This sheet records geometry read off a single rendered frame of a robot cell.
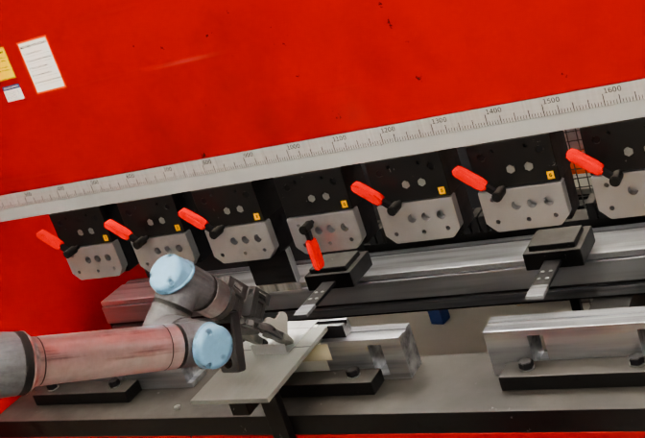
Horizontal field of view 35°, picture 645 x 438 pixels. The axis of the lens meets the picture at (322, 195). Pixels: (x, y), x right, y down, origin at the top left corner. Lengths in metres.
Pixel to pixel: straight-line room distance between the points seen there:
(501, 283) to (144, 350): 0.86
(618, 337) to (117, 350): 0.87
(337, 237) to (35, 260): 1.07
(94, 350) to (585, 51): 0.89
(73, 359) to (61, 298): 1.24
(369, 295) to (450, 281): 0.21
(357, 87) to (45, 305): 1.28
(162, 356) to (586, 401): 0.73
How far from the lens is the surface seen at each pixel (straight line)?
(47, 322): 2.80
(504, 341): 1.94
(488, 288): 2.21
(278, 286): 2.12
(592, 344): 1.90
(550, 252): 2.07
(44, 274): 2.80
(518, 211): 1.79
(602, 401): 1.84
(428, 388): 2.01
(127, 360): 1.65
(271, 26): 1.85
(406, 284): 2.28
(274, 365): 2.01
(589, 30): 1.66
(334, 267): 2.28
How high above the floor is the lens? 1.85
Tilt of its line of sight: 17 degrees down
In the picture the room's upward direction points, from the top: 19 degrees counter-clockwise
